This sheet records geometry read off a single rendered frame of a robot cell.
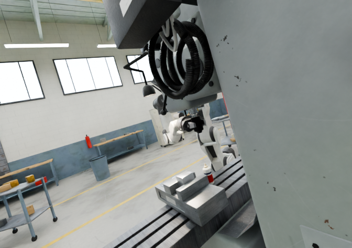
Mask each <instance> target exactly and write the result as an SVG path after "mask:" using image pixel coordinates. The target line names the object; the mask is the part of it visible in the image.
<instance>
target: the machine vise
mask: <svg viewBox="0 0 352 248"><path fill-rule="evenodd" d="M177 175H178V174H176V175H175V176H173V177H171V178H169V179H167V180H165V181H164V182H162V183H160V184H158V185H156V186H155V190H156V193H157V196H158V199H159V200H161V201H162V202H164V203H166V204H167V205H169V206H170V207H172V208H173V209H175V210H177V211H178V212H179V213H181V214H182V215H184V216H186V217H187V218H189V219H190V220H192V221H193V222H195V223H196V224H198V225H199V226H201V227H202V226H204V225H205V224H206V223H208V222H209V220H211V219H212V218H213V217H215V216H216V215H217V214H218V213H219V212H221V211H222V210H223V209H224V208H225V207H227V206H228V205H229V203H228V200H227V196H226V192H225V189H224V188H222V187H218V186H215V185H211V184H210V183H209V180H208V177H207V175H205V174H201V175H199V176H197V177H196V178H194V179H192V180H191V181H189V182H187V183H186V184H185V185H183V186H181V187H180V188H178V189H176V193H174V194H173V195H170V194H168V193H166V192H165V190H164V186H163V184H164V183H165V182H167V181H169V180H171V179H173V178H174V177H176V176H177Z"/></svg>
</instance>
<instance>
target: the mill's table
mask: <svg viewBox="0 0 352 248"><path fill-rule="evenodd" d="M212 175H213V179H214V183H213V185H215V186H218V187H222V188H224V189H225V192H226V196H227V200H228V203H229V205H228V206H227V207H225V208H224V209H223V210H222V211H221V212H219V213H218V214H217V215H216V216H215V217H213V218H212V219H211V220H209V222H208V223H206V224H205V225H204V226H202V227H201V226H199V225H198V224H196V223H195V222H193V221H192V220H190V219H189V218H187V217H186V216H184V215H182V214H181V213H179V212H178V211H177V210H175V209H173V208H172V207H170V206H169V205H166V206H164V207H163V208H161V209H160V210H158V211H157V212H155V213H154V214H152V215H151V216H149V217H148V218H146V219H144V220H143V221H141V222H140V223H139V224H137V225H136V226H134V227H133V228H131V229H130V230H128V231H127V232H125V233H124V234H122V235H121V236H119V237H118V238H116V239H115V240H113V241H111V242H110V243H109V244H107V245H106V246H104V247H103V248H200V247H201V246H202V245H203V244H204V243H205V242H207V241H208V240H209V239H210V238H211V237H212V236H213V235H214V234H215V233H216V232H217V231H218V230H219V229H220V228H221V227H222V226H223V225H224V224H225V223H226V222H227V221H228V220H229V219H230V218H231V217H232V216H233V215H234V214H235V213H236V212H237V211H238V210H239V209H240V208H241V207H242V206H243V205H244V204H245V203H246V202H247V201H248V200H249V199H250V198H251V197H252V196H251V193H250V189H249V186H248V182H247V178H246V174H245V171H244V167H243V164H242V161H241V157H240V156H239V157H237V158H236V159H234V160H233V161H231V162H230V163H228V164H227V165H225V166H224V167H222V168H221V169H219V170H218V171H216V172H215V173H213V174H212Z"/></svg>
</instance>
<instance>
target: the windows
mask: <svg viewBox="0 0 352 248"><path fill-rule="evenodd" d="M139 56H141V55H126V59H127V62H128V63H130V62H131V61H133V60H134V59H136V58H137V57H139ZM148 59H149V58H148V55H147V56H145V57H143V58H142V59H140V60H139V61H137V62H135V63H134V64H132V65H131V66H129V67H131V68H135V69H139V70H142V71H144V73H145V77H146V80H147V82H152V80H153V76H152V72H151V70H150V65H149V61H148ZM52 61H53V64H54V67H55V70H56V73H57V76H58V79H59V82H60V85H61V89H62V92H63V95H70V94H77V93H83V92H90V91H96V90H103V89H109V88H116V87H122V86H123V84H122V80H121V78H120V74H119V71H118V67H117V64H116V61H115V57H114V56H106V57H86V58H66V59H53V60H52ZM130 73H131V76H132V79H133V82H134V84H140V83H145V81H144V78H143V75H142V73H141V72H136V71H131V70H130ZM40 99H45V95H44V92H43V89H42V86H41V83H40V79H39V76H38V73H37V70H36V66H35V63H34V61H33V60H26V61H6V62H0V106H1V105H8V104H14V103H20V102H27V101H33V100H40Z"/></svg>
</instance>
